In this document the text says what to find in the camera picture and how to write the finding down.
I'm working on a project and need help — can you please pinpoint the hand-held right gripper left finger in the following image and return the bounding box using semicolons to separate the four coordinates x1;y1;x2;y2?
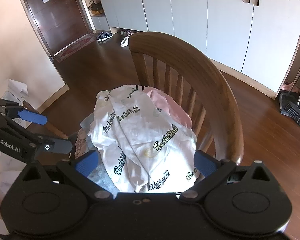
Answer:
16;151;114;202

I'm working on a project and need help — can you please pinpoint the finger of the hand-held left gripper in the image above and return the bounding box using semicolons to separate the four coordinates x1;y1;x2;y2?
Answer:
0;96;47;126
4;117;73;155

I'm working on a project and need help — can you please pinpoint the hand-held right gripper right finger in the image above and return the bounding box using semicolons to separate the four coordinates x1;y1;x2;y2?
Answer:
179;150;278;202

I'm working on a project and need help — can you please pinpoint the white printed garment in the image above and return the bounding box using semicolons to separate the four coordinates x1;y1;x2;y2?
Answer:
87;84;200;194

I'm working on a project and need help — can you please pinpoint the pink patterned garment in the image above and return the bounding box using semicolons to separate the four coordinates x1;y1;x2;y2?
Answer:
74;131;90;159

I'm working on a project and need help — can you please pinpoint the grey garment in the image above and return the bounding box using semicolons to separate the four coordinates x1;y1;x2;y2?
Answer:
79;115;120;196

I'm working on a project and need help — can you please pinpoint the white cardboard box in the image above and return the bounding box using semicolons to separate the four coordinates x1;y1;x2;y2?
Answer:
0;79;28;106

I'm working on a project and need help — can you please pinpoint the red doormat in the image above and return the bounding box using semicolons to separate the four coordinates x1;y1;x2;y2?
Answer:
54;33;99;62

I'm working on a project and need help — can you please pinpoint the brown wooden door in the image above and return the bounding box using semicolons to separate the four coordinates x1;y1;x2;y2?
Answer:
16;0;92;56

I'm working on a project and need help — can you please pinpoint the grey dustpan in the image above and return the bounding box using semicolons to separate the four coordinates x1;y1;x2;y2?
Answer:
279;46;300;117

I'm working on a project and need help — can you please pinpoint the wooden chair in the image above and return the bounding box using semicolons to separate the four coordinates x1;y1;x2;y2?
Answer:
128;31;244;167

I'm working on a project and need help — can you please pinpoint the broom and dustpan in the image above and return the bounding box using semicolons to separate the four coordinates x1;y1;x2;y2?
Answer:
283;50;300;127

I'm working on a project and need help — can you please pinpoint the pair of dark sneakers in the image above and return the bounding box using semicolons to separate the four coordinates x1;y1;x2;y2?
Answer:
97;31;113;42

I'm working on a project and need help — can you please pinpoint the pink cloth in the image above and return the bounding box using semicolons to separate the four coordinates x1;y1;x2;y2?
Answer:
281;82;299;93

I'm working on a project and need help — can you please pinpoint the white wall cabinet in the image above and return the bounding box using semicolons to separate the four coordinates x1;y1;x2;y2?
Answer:
97;0;300;100

